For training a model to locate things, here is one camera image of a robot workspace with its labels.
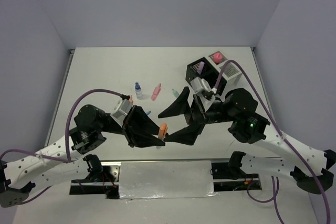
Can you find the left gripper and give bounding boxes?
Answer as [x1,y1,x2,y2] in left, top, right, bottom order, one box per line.
[99,104,168,148]

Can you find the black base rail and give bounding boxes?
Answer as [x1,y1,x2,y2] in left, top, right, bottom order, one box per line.
[69,159,262,200]

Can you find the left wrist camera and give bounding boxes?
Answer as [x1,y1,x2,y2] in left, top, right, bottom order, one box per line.
[111,99,133,126]

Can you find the orange marker cap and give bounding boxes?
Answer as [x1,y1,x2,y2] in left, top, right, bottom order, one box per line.
[158,123,167,139]

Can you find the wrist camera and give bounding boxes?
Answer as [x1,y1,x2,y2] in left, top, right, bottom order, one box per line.
[111,99,133,126]
[191,77,216,106]

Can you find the black organizer container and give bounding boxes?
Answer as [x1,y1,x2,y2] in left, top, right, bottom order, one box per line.
[185,56,221,88]

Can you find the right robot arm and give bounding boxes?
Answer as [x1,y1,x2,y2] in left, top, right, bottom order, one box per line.
[158,87,335,194]

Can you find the pink capped colourful tube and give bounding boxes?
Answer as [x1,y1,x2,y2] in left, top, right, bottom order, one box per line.
[212,52,224,65]

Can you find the pink highlighter pen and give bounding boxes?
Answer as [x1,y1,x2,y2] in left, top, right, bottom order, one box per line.
[151,83,161,101]

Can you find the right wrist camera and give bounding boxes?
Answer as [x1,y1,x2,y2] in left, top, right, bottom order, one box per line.
[191,77,216,106]

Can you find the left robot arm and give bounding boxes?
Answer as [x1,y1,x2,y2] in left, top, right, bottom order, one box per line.
[1,105,165,208]

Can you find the blue spray bottle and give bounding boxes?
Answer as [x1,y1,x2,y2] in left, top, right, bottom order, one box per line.
[134,82,143,100]

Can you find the orange frosted marker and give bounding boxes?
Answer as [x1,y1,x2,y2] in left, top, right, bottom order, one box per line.
[156,136,164,150]

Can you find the purple highlighter pen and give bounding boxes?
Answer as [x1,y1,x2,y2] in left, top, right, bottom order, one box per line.
[197,61,205,74]

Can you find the green highlighter pen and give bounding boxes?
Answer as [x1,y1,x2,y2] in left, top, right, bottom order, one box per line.
[172,89,180,98]

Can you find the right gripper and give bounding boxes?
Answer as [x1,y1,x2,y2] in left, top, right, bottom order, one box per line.
[157,86,237,145]

